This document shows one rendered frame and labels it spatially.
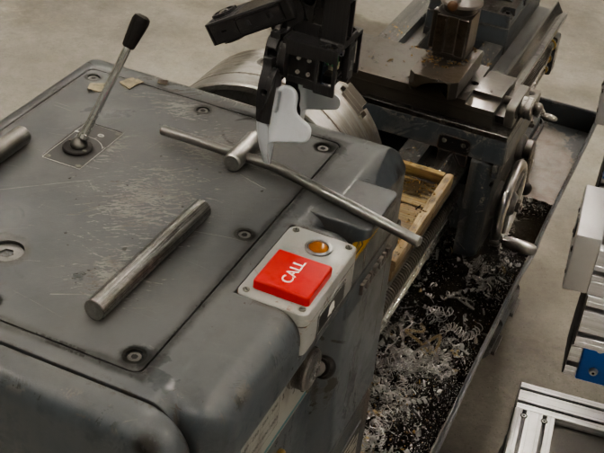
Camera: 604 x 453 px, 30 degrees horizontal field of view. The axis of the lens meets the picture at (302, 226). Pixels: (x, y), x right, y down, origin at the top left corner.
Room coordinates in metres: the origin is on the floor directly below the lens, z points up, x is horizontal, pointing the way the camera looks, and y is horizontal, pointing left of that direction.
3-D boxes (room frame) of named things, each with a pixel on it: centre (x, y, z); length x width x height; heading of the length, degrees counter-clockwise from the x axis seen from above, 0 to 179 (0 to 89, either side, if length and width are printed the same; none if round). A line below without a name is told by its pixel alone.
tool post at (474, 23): (1.95, -0.24, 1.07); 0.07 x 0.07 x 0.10; 69
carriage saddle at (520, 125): (2.03, -0.19, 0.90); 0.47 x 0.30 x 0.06; 69
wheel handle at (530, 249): (1.81, -0.42, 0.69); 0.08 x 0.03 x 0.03; 69
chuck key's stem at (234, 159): (1.13, 0.07, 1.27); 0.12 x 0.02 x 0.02; 161
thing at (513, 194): (1.94, -0.40, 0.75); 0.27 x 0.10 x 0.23; 159
